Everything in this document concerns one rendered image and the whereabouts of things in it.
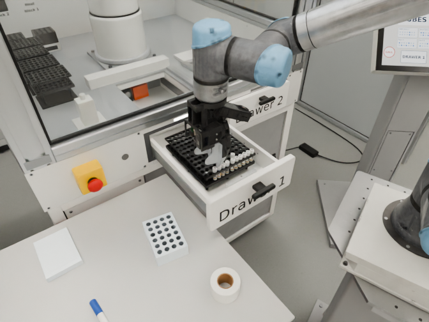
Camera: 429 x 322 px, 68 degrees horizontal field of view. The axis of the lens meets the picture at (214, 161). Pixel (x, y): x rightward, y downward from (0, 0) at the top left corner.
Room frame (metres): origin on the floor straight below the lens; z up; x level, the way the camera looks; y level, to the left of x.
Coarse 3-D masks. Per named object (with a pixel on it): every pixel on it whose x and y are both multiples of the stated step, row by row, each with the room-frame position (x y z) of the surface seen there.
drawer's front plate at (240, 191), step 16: (288, 160) 0.64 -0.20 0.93; (256, 176) 0.58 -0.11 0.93; (272, 176) 0.61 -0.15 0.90; (288, 176) 0.65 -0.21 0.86; (224, 192) 0.52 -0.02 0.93; (240, 192) 0.54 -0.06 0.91; (272, 192) 0.61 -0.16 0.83; (208, 208) 0.49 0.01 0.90; (224, 208) 0.51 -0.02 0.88; (240, 208) 0.54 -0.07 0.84; (208, 224) 0.49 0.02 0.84
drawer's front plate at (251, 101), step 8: (288, 80) 1.10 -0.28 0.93; (264, 88) 1.04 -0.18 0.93; (272, 88) 1.05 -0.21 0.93; (280, 88) 1.07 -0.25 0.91; (288, 88) 1.10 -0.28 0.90; (248, 96) 0.98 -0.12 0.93; (256, 96) 1.00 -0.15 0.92; (240, 104) 0.96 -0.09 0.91; (248, 104) 0.98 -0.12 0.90; (256, 104) 1.00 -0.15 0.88; (264, 104) 1.03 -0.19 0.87; (272, 104) 1.05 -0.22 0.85; (280, 104) 1.08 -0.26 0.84; (264, 112) 1.03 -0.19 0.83; (232, 120) 0.94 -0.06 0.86
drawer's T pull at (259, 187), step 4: (256, 184) 0.57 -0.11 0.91; (260, 184) 0.57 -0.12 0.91; (272, 184) 0.57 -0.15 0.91; (256, 188) 0.55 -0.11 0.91; (260, 188) 0.55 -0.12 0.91; (264, 188) 0.55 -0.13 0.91; (268, 188) 0.55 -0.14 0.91; (272, 188) 0.56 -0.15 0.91; (256, 192) 0.54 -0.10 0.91; (260, 192) 0.54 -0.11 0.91; (264, 192) 0.54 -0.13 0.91; (252, 196) 0.53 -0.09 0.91; (256, 196) 0.53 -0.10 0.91; (260, 196) 0.53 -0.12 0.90
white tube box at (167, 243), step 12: (168, 216) 0.56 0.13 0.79; (144, 228) 0.52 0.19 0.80; (156, 228) 0.53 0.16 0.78; (168, 228) 0.52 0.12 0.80; (156, 240) 0.48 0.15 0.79; (168, 240) 0.48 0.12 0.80; (180, 240) 0.48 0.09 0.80; (156, 252) 0.44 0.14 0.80; (168, 252) 0.44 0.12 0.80; (180, 252) 0.45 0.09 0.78
